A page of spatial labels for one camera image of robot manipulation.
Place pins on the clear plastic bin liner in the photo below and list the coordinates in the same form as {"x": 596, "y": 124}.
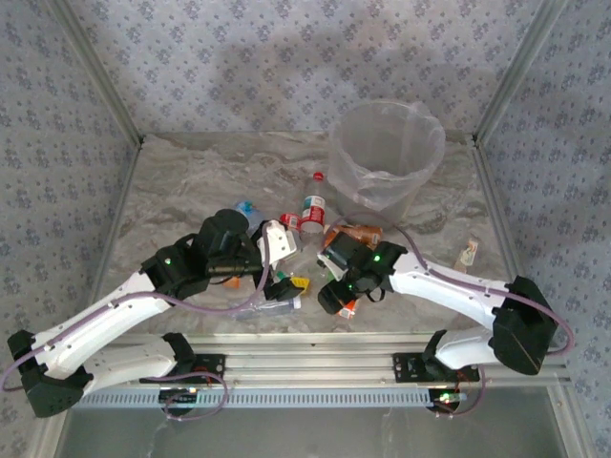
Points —
{"x": 382, "y": 138}

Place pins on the brown drink bottle white cap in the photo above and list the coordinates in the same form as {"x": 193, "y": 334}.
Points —
{"x": 363, "y": 233}

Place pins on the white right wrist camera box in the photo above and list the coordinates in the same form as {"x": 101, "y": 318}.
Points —
{"x": 331, "y": 269}

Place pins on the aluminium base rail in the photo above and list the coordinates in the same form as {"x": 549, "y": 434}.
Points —
{"x": 310, "y": 362}

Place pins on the clear bottle red label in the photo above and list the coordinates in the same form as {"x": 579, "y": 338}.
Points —
{"x": 288, "y": 220}

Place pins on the crumpled paper wrapper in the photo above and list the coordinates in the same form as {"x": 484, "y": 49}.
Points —
{"x": 467, "y": 255}

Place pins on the clear bottle red cap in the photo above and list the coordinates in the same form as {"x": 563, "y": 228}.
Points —
{"x": 312, "y": 210}

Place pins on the clear crushed plastic bottle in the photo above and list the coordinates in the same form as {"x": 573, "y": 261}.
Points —
{"x": 267, "y": 309}

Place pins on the clear bottle blue label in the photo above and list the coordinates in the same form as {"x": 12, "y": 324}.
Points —
{"x": 253, "y": 214}

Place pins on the grey metal lower panel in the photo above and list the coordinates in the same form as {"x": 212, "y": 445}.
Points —
{"x": 310, "y": 434}

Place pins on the controller board with led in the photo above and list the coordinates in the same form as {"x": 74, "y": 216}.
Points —
{"x": 179, "y": 396}
{"x": 446, "y": 397}

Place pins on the small orange label bottle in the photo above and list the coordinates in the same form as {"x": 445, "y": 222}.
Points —
{"x": 346, "y": 312}

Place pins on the aluminium corner post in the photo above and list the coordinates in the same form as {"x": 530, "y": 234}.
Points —
{"x": 516, "y": 71}
{"x": 102, "y": 71}

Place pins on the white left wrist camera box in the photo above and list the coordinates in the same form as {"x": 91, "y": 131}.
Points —
{"x": 279, "y": 241}

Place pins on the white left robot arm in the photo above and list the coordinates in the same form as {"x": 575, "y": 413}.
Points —
{"x": 95, "y": 329}

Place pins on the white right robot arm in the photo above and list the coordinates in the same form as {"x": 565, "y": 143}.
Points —
{"x": 444, "y": 296}

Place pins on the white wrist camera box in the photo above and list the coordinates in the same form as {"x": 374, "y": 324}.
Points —
{"x": 331, "y": 269}
{"x": 279, "y": 241}

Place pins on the aluminium side rail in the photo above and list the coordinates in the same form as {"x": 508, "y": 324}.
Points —
{"x": 120, "y": 200}
{"x": 489, "y": 183}

